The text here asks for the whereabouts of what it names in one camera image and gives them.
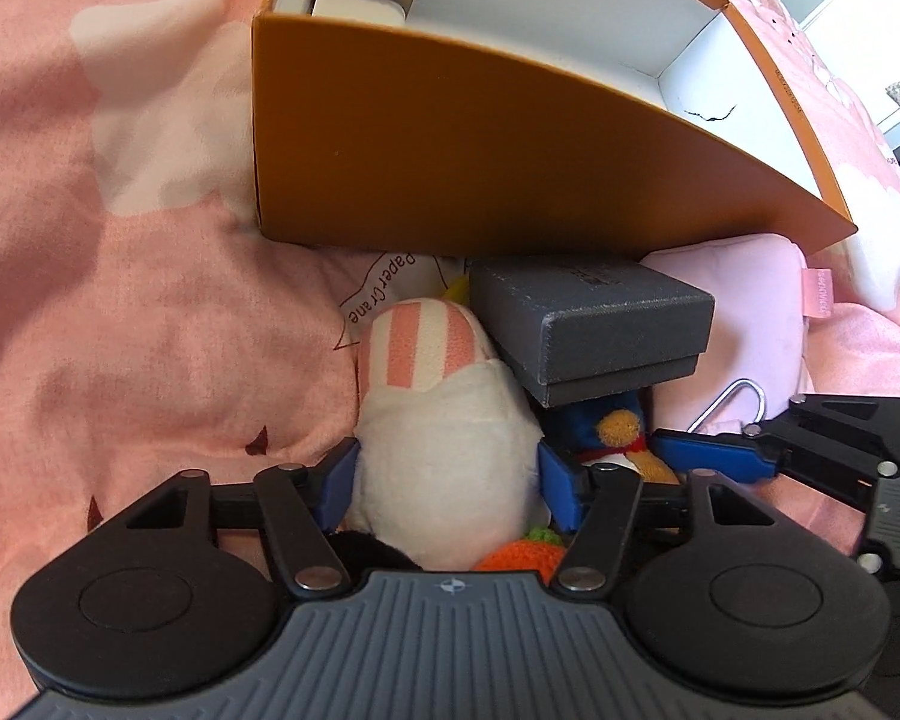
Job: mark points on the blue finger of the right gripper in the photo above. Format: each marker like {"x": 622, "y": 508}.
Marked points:
{"x": 736, "y": 457}

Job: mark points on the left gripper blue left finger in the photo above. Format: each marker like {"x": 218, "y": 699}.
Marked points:
{"x": 334, "y": 478}

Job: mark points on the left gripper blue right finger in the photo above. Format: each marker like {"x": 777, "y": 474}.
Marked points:
{"x": 564, "y": 487}

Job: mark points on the orange crochet carrot ball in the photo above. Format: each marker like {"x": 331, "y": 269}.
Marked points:
{"x": 540, "y": 551}

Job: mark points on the penguin and dog plush keychain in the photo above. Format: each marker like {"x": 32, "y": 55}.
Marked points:
{"x": 610, "y": 429}

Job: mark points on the white pink striped plush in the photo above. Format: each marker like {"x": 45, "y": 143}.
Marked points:
{"x": 448, "y": 446}

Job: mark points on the dark grey gift box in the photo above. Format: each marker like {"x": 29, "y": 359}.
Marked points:
{"x": 575, "y": 329}

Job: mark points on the pink quilted wallet pouch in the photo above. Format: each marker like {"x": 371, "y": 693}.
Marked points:
{"x": 766, "y": 295}

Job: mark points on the long white silver box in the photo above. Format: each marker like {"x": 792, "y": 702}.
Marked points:
{"x": 371, "y": 12}

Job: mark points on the yellow tape measure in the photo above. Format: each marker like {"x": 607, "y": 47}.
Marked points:
{"x": 458, "y": 290}

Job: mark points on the white bedroom door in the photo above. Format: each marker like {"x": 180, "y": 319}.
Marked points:
{"x": 859, "y": 42}

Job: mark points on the pink patterned bed duvet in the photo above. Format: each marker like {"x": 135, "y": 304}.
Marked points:
{"x": 145, "y": 325}

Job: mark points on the orange cardboard storage box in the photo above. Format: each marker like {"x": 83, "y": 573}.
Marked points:
{"x": 485, "y": 127}

